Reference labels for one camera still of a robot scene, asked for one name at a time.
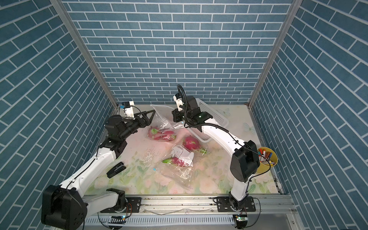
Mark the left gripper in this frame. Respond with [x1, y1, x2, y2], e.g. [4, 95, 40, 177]
[118, 111, 154, 141]

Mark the dragon fruit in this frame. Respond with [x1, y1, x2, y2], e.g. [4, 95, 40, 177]
[148, 127, 177, 142]
[162, 157, 193, 167]
[182, 136, 208, 154]

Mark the zip-top bag with label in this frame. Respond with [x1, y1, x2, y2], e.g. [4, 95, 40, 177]
[147, 104, 184, 142]

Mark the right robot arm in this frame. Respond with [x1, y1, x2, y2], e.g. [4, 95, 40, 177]
[172, 96, 260, 211]

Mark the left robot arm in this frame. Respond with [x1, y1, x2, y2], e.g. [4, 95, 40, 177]
[41, 110, 156, 230]

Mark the loose dragon fruit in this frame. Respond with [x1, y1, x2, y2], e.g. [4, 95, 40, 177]
[182, 136, 208, 154]

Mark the near zip-top bag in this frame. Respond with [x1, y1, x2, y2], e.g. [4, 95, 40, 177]
[143, 143, 212, 189]

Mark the white plastic basket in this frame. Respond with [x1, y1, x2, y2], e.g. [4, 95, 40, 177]
[188, 98, 230, 143]

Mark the yellow cup of markers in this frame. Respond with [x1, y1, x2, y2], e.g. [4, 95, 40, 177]
[257, 147, 278, 174]

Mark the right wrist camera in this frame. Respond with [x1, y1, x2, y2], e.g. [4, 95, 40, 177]
[173, 93, 184, 112]

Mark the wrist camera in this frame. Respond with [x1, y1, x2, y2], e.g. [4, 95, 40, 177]
[173, 93, 184, 112]
[119, 101, 135, 118]

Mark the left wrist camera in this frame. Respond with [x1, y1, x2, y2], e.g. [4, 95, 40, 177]
[119, 101, 135, 118]

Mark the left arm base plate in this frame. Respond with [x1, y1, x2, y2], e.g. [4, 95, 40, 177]
[100, 196, 142, 214]

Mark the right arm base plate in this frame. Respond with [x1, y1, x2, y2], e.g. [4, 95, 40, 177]
[213, 196, 256, 212]

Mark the aluminium front rail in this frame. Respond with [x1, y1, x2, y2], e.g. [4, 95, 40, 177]
[77, 195, 304, 230]

